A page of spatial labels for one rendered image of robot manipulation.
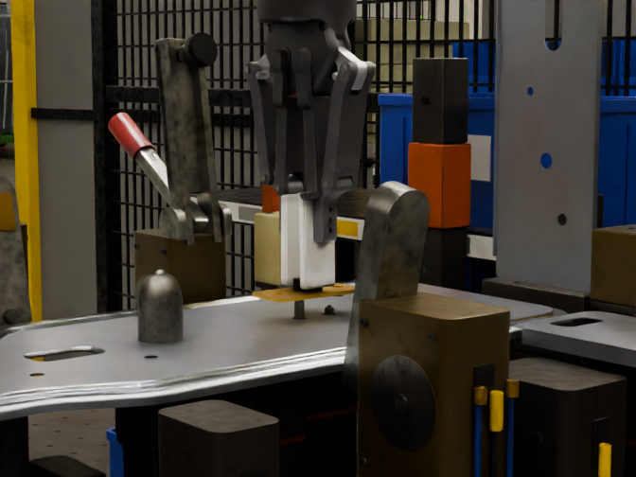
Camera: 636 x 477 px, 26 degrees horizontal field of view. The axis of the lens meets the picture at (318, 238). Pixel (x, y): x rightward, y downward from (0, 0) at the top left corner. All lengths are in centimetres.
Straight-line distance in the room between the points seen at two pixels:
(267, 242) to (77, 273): 281
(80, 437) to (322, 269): 88
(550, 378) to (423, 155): 44
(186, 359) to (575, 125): 44
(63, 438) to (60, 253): 219
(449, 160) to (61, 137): 272
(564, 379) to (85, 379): 33
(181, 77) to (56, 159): 285
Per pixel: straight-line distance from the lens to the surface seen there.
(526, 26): 124
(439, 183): 134
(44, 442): 186
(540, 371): 98
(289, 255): 106
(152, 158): 121
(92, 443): 185
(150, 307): 97
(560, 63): 121
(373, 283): 88
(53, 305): 409
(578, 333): 102
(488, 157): 138
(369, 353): 87
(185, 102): 117
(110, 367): 90
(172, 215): 114
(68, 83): 395
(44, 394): 85
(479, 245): 136
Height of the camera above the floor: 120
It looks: 7 degrees down
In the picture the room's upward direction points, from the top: straight up
